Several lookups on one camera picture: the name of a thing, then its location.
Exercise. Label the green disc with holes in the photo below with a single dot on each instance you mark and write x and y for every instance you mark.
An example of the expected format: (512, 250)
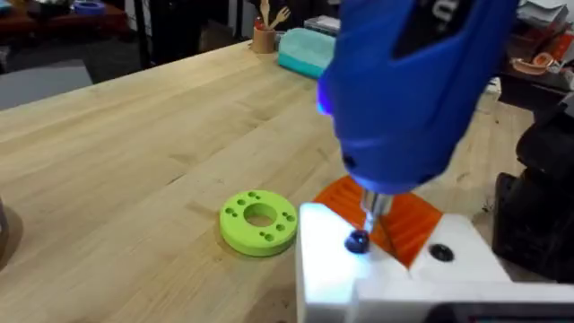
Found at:
(258, 233)

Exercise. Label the wooden fork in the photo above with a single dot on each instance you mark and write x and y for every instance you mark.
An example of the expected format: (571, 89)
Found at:
(280, 17)

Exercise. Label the heap of papers and tools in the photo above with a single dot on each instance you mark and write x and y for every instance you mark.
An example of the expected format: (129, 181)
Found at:
(542, 40)

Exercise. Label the wooden cup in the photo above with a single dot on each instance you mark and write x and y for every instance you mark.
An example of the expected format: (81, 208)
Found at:
(263, 41)

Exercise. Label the left gripper white and orange left finger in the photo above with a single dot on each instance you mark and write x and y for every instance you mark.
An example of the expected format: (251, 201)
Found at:
(325, 251)

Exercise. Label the wooden spoon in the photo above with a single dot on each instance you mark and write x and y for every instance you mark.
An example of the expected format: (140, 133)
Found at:
(265, 11)

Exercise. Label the grey flat box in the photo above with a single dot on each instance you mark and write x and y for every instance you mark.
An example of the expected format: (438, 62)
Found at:
(324, 23)

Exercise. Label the left gripper white and orange right finger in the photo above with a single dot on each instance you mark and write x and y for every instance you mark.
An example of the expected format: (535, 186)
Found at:
(466, 258)

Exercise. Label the blue electric screwdriver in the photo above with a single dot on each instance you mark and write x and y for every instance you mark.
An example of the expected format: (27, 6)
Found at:
(403, 89)

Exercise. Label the teal box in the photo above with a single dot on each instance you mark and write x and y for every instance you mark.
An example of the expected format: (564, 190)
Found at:
(305, 54)

